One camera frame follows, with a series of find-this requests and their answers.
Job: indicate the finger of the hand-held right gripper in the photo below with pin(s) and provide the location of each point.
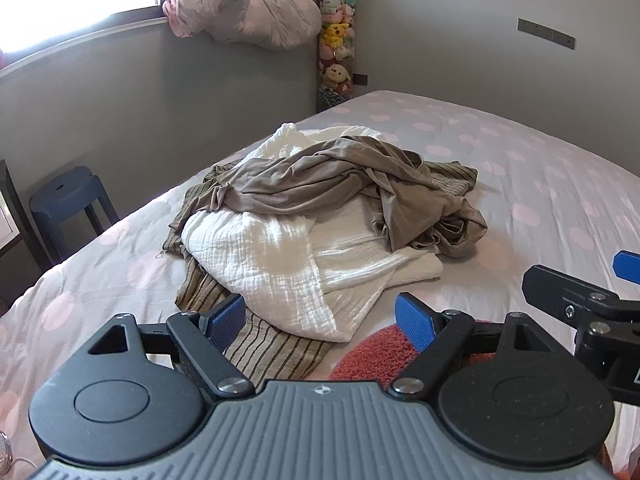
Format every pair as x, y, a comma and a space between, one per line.
629, 264
555, 287

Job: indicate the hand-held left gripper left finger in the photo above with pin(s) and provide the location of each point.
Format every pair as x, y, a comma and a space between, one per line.
225, 319

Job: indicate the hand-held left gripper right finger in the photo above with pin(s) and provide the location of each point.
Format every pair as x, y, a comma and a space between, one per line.
414, 322

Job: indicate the taupe long-sleeve shirt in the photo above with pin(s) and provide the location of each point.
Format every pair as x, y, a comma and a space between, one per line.
325, 175

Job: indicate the brown striped garment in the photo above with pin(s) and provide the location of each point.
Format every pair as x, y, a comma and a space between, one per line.
270, 350

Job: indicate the coral fluffy rug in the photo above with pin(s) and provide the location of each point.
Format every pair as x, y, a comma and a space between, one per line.
365, 360

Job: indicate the white muslin garment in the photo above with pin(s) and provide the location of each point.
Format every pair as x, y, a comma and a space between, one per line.
270, 260

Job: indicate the bed with pink-dotted sheet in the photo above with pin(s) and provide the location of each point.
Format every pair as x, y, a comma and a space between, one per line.
525, 160

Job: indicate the blue plastic stool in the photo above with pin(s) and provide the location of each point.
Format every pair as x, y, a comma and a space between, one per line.
65, 195

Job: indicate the dark wooden cabinet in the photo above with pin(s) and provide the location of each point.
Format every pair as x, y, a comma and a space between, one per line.
22, 230

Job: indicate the clear tube of plush toys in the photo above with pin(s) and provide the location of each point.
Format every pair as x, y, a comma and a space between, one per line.
335, 35

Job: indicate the grey wall socket panel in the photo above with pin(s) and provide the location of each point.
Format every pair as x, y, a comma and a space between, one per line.
545, 33

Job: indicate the small dark wall outlet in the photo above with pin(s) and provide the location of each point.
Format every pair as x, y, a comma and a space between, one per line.
361, 79

